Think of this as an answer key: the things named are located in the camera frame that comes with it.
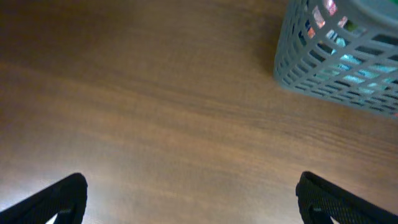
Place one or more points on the Kleenex tissue multipack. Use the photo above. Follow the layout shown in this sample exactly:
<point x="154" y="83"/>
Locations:
<point x="315" y="10"/>

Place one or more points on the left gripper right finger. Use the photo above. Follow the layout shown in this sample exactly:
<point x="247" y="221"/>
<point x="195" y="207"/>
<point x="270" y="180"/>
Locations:
<point x="321" y="201"/>

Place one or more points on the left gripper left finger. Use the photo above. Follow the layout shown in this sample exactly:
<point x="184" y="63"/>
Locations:
<point x="65" y="200"/>

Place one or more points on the grey plastic lattice basket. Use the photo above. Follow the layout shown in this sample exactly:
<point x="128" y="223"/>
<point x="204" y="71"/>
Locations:
<point x="294" y="67"/>

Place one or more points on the small teal tissue packet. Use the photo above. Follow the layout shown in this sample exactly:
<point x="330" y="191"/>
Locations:
<point x="359" y="70"/>

